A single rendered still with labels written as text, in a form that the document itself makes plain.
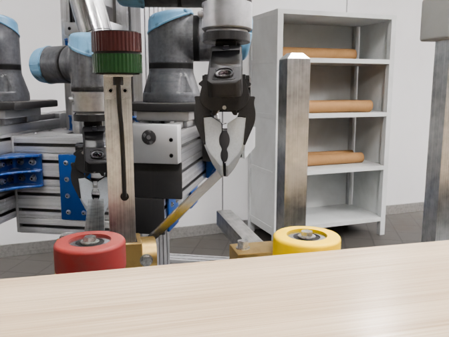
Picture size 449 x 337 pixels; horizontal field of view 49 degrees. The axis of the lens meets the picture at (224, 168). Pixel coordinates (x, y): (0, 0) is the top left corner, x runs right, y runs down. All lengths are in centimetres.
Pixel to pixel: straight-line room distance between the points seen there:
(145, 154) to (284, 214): 50
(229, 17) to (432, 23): 32
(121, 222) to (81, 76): 38
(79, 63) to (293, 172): 47
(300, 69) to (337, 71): 320
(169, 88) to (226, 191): 240
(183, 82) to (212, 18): 55
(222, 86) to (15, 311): 36
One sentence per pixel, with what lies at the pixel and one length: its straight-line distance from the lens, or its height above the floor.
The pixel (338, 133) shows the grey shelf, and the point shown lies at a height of 71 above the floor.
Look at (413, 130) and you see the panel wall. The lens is 440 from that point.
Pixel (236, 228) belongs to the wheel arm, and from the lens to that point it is 87.
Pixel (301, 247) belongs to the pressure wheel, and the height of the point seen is 90.
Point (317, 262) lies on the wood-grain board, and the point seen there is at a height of 90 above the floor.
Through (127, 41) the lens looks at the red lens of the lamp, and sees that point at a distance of 60.
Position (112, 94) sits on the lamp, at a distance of 65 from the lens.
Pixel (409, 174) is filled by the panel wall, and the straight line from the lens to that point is 444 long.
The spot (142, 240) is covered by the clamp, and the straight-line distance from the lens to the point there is 70.
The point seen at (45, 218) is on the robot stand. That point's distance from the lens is 143.
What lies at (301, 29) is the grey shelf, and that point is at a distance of 376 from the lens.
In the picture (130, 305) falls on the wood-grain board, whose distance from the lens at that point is 43.
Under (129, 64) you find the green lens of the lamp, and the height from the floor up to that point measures 111.
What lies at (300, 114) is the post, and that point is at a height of 104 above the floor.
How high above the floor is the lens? 108
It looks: 10 degrees down
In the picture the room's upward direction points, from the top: straight up
